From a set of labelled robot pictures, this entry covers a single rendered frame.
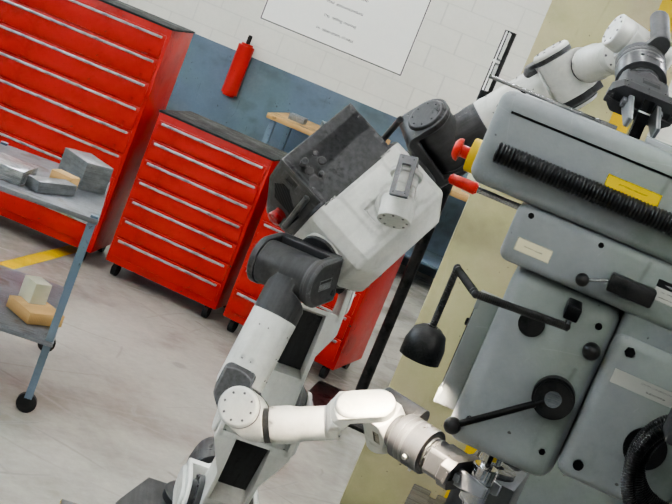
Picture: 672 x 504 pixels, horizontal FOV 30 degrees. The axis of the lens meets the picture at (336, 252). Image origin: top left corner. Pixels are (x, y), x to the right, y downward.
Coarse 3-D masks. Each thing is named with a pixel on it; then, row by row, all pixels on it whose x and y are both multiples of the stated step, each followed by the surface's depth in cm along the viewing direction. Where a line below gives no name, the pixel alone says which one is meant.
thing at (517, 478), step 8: (504, 464) 264; (504, 472) 258; (512, 472) 260; (520, 472) 267; (496, 480) 256; (504, 480) 257; (512, 480) 259; (520, 480) 262; (504, 488) 254; (512, 488) 255; (520, 488) 266; (448, 496) 258; (456, 496) 257; (488, 496) 255; (496, 496) 255; (504, 496) 254; (512, 496) 254
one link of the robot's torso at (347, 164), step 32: (320, 128) 248; (352, 128) 250; (288, 160) 244; (320, 160) 245; (352, 160) 247; (384, 160) 249; (288, 192) 251; (320, 192) 243; (352, 192) 245; (416, 192) 249; (288, 224) 251; (320, 224) 243; (352, 224) 243; (416, 224) 249; (352, 256) 243; (384, 256) 245; (352, 288) 253
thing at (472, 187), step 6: (450, 180) 225; (456, 180) 225; (462, 180) 225; (468, 180) 225; (456, 186) 225; (462, 186) 225; (468, 186) 224; (474, 186) 224; (468, 192) 225; (474, 192) 225; (480, 192) 225; (486, 192) 224; (492, 192) 224; (492, 198) 224; (498, 198) 224; (504, 198) 224; (504, 204) 224; (510, 204) 224; (516, 204) 224
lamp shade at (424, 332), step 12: (420, 324) 212; (408, 336) 212; (420, 336) 210; (432, 336) 210; (444, 336) 212; (408, 348) 211; (420, 348) 210; (432, 348) 210; (444, 348) 212; (420, 360) 210; (432, 360) 210
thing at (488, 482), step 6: (474, 474) 219; (480, 474) 218; (480, 480) 218; (486, 480) 218; (492, 480) 219; (486, 486) 219; (462, 492) 220; (462, 498) 220; (468, 498) 219; (474, 498) 219; (486, 498) 220
